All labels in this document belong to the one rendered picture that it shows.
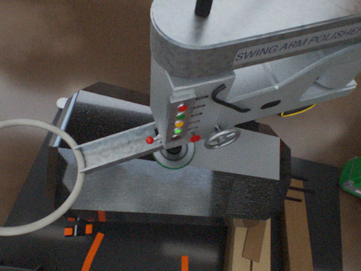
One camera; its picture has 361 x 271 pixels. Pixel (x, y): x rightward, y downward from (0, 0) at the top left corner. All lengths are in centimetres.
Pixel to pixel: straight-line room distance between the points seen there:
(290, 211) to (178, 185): 111
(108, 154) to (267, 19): 85
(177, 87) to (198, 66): 9
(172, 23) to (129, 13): 262
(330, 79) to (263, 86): 35
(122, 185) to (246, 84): 84
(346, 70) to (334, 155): 167
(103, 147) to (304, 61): 87
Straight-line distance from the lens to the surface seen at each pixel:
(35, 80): 296
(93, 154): 136
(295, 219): 243
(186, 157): 149
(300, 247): 240
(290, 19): 87
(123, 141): 135
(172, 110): 88
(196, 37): 75
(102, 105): 166
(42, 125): 143
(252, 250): 213
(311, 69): 112
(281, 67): 114
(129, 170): 154
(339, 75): 135
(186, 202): 160
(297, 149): 279
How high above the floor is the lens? 226
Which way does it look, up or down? 64 degrees down
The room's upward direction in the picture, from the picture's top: 11 degrees clockwise
